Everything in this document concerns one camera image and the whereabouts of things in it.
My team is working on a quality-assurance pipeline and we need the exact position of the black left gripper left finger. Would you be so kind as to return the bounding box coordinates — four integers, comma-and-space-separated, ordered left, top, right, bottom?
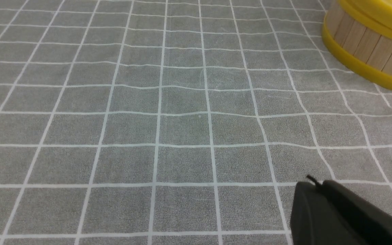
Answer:
290, 175, 363, 245

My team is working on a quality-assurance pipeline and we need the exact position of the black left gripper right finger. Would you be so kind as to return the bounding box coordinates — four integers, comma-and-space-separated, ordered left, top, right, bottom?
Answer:
322, 180, 392, 245

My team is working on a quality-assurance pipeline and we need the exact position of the yellow rimmed bamboo steamer basket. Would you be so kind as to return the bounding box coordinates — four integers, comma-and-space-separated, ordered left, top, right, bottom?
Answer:
322, 0, 392, 90

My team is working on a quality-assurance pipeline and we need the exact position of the grey checked tablecloth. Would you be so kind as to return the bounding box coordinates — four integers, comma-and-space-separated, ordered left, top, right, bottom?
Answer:
0, 0, 392, 245

